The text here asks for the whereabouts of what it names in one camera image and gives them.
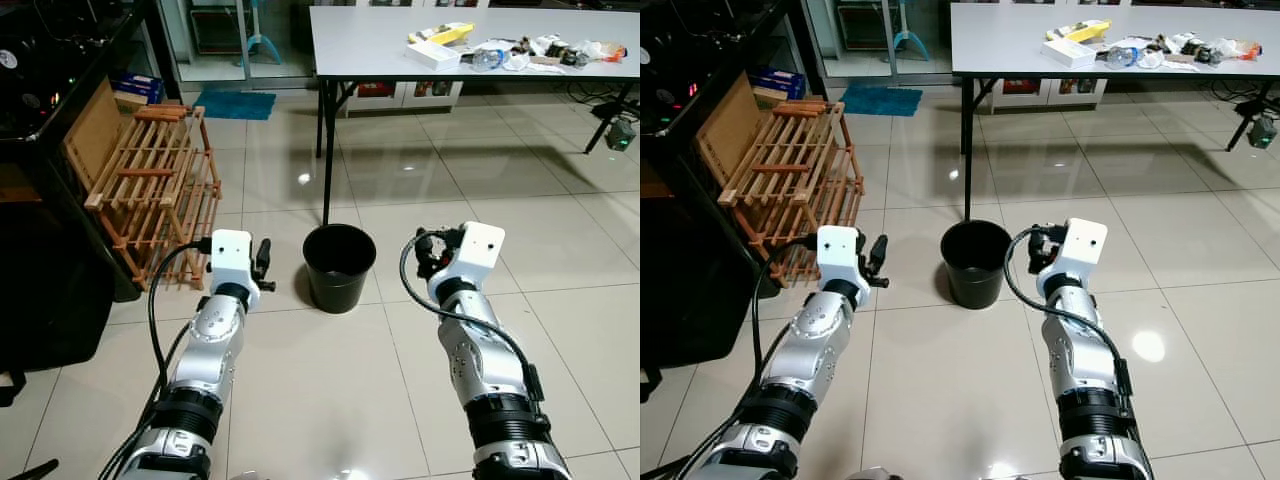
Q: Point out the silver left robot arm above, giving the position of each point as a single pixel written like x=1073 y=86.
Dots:
x=820 y=345
x=205 y=350

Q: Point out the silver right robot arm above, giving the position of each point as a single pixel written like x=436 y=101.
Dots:
x=1085 y=360
x=485 y=360

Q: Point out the black rubbish bin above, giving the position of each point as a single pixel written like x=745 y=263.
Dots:
x=975 y=282
x=338 y=285

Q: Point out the wooden slatted rack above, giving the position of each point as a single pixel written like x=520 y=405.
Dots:
x=160 y=185
x=790 y=180

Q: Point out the blue floor mat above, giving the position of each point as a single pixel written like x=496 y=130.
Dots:
x=880 y=100
x=235 y=105

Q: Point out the white cardboard box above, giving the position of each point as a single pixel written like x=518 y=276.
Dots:
x=432 y=55
x=1068 y=54

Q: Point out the black shelf unit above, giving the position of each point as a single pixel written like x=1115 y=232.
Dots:
x=680 y=280
x=40 y=250

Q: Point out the blue box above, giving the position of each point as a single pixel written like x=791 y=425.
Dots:
x=778 y=84
x=140 y=88

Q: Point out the clear plastic bottle blue label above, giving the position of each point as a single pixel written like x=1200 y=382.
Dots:
x=490 y=60
x=1124 y=57

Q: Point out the grey folding table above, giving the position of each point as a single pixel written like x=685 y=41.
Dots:
x=370 y=40
x=1000 y=40

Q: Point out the yellow snack packet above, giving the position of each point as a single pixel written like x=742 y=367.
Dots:
x=1082 y=31
x=445 y=34

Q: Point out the brown cardboard piece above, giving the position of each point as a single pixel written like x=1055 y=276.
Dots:
x=545 y=66
x=1180 y=64

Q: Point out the blue floor stand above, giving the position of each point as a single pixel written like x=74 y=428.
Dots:
x=262 y=42
x=908 y=38

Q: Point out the white labelled packet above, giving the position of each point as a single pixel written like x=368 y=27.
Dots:
x=1182 y=42
x=548 y=44

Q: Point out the clear crumpled plastic bag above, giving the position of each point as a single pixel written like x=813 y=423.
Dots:
x=1220 y=48
x=590 y=50

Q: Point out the orange snack bag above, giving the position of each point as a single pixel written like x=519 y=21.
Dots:
x=614 y=51
x=1245 y=48

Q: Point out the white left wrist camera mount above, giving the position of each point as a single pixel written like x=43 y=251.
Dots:
x=840 y=255
x=230 y=258

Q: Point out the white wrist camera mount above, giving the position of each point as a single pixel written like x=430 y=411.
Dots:
x=840 y=255
x=230 y=258
x=1080 y=248
x=475 y=252

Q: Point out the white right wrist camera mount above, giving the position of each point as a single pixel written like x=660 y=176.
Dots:
x=475 y=252
x=1080 y=248

